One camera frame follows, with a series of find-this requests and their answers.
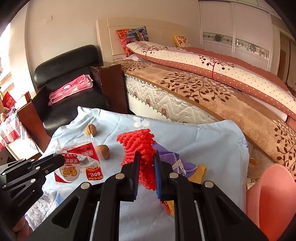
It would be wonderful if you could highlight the colourful pillow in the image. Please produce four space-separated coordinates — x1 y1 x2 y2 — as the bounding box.
116 26 149 57

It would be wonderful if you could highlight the white wardrobe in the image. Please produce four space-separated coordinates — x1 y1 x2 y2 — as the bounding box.
199 1 295 90

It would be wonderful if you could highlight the walnut far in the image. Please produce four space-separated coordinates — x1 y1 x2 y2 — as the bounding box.
84 124 97 137

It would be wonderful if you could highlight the pink plastic basin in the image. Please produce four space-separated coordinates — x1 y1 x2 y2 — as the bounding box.
246 164 295 240

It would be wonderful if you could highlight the dark wood nightstand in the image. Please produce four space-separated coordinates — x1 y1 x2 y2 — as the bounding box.
90 62 128 114

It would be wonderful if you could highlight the white red dotted quilt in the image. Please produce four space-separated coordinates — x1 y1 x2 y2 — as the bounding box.
126 41 295 129

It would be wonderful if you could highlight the purple face mask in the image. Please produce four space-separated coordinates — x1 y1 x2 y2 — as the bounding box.
152 143 197 178

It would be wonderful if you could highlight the light blue floral cloth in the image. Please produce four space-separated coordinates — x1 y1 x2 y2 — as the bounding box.
24 105 250 241

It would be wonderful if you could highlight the black leather armchair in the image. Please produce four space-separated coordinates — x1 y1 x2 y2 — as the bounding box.
33 45 109 136

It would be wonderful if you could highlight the pink folded towel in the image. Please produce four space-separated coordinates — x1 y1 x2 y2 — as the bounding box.
48 74 93 106

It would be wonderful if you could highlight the orange peel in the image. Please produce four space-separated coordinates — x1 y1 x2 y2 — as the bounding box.
188 164 207 184

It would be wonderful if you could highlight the walnut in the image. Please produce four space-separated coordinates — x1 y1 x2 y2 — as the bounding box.
84 124 97 137
95 145 110 161

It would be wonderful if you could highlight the red foam net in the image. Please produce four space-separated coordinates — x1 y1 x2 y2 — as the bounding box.
116 128 157 191

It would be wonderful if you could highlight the wooden side cabinet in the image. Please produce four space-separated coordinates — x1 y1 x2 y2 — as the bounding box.
0 91 52 160

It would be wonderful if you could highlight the walnut near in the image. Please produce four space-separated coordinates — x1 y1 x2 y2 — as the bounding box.
95 145 110 161

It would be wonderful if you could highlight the bed with brown blanket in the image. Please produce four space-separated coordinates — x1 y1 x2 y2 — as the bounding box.
96 18 295 181

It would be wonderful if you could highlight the red snack wrapper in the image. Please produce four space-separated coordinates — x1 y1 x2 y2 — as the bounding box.
54 141 103 184

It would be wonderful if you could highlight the left hand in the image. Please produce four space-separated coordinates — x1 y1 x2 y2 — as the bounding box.
13 216 33 241

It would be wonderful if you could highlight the yellow pillow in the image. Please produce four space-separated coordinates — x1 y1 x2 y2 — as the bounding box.
173 35 191 48

